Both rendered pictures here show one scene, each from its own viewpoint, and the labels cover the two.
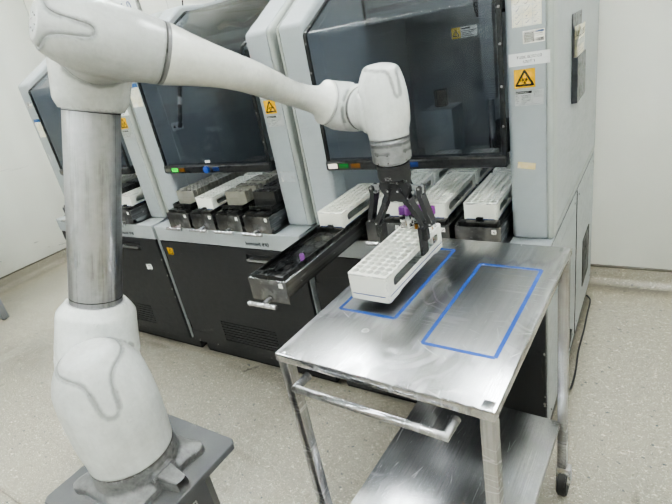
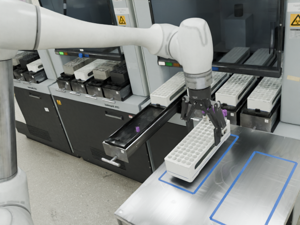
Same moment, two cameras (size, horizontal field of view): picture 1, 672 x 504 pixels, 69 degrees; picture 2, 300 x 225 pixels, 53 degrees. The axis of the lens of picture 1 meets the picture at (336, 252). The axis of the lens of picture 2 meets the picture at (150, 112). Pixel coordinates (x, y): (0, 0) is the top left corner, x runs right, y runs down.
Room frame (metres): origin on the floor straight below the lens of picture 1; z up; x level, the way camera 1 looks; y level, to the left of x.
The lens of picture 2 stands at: (0.19, -0.07, 1.54)
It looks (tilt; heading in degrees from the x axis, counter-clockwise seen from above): 30 degrees down; 5
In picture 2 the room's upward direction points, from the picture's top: 11 degrees counter-clockwise
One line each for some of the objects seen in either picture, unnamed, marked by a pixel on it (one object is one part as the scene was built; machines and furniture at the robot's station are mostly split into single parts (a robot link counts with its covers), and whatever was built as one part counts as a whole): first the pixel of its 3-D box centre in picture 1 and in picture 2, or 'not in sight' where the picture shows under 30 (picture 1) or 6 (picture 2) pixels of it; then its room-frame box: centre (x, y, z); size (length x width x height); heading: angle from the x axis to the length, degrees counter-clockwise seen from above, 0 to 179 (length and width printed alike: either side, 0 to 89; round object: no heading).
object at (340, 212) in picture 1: (352, 205); (173, 89); (1.63, -0.09, 0.83); 0.30 x 0.10 x 0.06; 144
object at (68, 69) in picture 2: (187, 196); (69, 69); (2.14, 0.60, 0.85); 0.12 x 0.02 x 0.06; 54
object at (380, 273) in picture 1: (398, 258); (199, 145); (1.06, -0.14, 0.87); 0.30 x 0.10 x 0.06; 142
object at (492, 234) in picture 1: (505, 197); (277, 89); (1.56, -0.60, 0.78); 0.73 x 0.14 x 0.09; 144
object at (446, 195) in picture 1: (447, 195); (237, 87); (1.54, -0.40, 0.83); 0.30 x 0.10 x 0.06; 144
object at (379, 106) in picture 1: (380, 100); (192, 44); (1.10, -0.16, 1.23); 0.13 x 0.11 x 0.16; 28
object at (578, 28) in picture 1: (579, 55); not in sight; (1.55, -0.85, 1.19); 0.17 x 0.02 x 0.25; 144
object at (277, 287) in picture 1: (328, 240); (156, 114); (1.48, 0.02, 0.78); 0.73 x 0.14 x 0.09; 144
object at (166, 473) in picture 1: (142, 461); not in sight; (0.71, 0.43, 0.73); 0.22 x 0.18 x 0.06; 54
